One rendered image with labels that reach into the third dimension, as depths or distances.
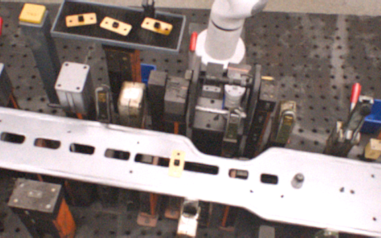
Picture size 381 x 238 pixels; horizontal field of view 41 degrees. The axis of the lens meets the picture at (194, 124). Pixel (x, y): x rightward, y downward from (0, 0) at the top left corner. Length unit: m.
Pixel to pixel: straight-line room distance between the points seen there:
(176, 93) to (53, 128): 0.37
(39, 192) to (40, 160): 0.11
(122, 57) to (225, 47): 0.44
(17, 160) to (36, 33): 0.39
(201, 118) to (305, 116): 0.52
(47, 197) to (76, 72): 0.36
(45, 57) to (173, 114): 0.47
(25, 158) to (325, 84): 1.15
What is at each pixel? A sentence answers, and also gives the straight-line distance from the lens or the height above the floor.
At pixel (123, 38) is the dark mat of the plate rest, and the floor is 1.16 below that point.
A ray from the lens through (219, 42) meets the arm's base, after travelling 1.85.
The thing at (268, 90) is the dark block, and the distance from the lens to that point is 1.47.
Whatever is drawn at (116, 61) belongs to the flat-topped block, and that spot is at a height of 1.03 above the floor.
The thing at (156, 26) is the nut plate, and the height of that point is 1.17.
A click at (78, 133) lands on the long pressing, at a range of 1.52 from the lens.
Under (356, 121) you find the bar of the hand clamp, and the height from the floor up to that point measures 1.13.
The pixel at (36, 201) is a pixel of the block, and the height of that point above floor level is 1.03.
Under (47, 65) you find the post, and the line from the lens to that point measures 1.75.
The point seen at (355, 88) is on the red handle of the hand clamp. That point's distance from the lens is 1.51.
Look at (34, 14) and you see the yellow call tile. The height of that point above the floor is 1.16.
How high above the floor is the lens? 2.30
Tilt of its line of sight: 59 degrees down
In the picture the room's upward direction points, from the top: 5 degrees clockwise
